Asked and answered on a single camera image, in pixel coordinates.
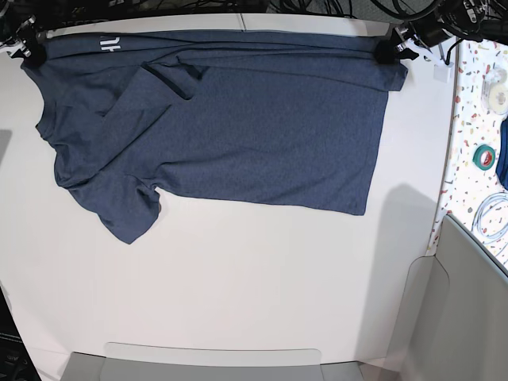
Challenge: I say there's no terrazzo pattern side table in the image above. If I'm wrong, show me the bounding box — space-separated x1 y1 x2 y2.
427 40 507 265

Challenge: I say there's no dark blue cloth at edge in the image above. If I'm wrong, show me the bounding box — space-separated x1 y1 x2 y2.
495 119 508 190

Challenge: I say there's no grey bin right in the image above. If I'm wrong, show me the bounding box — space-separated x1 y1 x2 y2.
379 216 507 380

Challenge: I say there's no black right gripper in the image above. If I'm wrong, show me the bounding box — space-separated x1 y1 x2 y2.
1 15 47 67

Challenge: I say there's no dark blue t-shirt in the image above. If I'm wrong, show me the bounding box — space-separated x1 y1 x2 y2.
21 30 407 244

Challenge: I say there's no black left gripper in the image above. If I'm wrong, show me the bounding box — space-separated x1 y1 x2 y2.
374 17 453 64

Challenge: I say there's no grey bin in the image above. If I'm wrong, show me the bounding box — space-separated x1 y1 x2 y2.
379 216 507 380
62 342 364 380

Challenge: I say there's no coiled grey cable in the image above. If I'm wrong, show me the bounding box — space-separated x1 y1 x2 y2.
471 191 508 242

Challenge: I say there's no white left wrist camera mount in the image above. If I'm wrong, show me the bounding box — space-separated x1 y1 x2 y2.
391 25 453 83

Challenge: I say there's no green tape roll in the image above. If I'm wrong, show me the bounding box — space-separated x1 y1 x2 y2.
473 144 496 171

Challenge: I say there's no grey bin bottom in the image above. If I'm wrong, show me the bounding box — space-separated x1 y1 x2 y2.
62 342 364 380

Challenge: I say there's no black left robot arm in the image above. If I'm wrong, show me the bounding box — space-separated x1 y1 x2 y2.
373 0 507 67

